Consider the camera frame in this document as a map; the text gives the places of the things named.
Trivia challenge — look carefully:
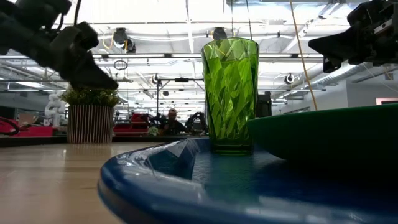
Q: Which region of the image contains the yellow hanging cable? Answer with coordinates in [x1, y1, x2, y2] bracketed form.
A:
[289, 0, 320, 112]

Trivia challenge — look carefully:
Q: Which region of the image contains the red workbench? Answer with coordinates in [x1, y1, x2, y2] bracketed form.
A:
[0, 119, 55, 138]

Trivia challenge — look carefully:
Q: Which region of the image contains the black box monitor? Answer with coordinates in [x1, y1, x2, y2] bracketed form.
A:
[255, 93, 273, 119]

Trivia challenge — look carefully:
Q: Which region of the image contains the white robot figure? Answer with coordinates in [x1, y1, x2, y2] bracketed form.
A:
[44, 93, 68, 127]

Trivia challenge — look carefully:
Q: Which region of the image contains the red cart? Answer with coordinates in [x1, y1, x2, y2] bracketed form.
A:
[113, 113, 150, 136]

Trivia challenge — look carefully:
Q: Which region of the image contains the black metal stand frame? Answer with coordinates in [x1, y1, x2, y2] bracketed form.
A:
[155, 77, 206, 121]

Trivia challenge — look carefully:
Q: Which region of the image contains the long ceiling light strip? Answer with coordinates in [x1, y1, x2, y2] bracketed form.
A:
[0, 53, 326, 60]

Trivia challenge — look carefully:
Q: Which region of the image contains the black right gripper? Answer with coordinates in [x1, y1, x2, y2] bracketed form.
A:
[308, 0, 398, 74]

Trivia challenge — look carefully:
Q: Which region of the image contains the blue plastic tray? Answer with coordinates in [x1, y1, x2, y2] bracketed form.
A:
[96, 136, 398, 224]

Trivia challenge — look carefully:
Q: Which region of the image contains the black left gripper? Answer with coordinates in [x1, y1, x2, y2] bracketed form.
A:
[0, 0, 119, 91]

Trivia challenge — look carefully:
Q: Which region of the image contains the wall-mounted screen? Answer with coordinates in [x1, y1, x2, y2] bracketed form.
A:
[375, 97, 398, 107]

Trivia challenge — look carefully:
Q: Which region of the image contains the person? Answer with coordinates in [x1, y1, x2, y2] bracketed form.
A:
[161, 108, 188, 136]

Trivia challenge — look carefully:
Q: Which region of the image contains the black aluminium table frame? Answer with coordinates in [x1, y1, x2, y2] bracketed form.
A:
[0, 134, 213, 148]

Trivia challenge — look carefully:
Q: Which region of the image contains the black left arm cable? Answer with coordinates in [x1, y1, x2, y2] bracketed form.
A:
[73, 0, 83, 26]

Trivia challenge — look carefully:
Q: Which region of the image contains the silver air duct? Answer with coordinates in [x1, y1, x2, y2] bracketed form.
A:
[305, 60, 398, 88]

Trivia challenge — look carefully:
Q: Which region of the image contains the brown cardboard box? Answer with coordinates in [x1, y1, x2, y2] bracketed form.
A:
[16, 113, 39, 126]

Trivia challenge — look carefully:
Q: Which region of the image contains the green round plate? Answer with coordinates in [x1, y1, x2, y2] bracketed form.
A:
[246, 103, 398, 163]

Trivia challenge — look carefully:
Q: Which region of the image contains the black hanging ring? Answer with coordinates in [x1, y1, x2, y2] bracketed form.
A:
[113, 59, 129, 72]

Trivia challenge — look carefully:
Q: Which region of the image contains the black curved base cable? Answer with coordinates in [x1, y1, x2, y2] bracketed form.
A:
[0, 116, 20, 136]

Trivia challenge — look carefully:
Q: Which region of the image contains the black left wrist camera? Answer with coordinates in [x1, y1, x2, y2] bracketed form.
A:
[50, 21, 101, 58]

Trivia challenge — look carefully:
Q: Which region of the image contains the potted plant in striped pot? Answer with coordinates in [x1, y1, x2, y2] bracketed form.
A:
[60, 86, 121, 145]

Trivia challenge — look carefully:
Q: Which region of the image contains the green faceted plastic cup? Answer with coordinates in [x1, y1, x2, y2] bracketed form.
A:
[201, 37, 260, 156]

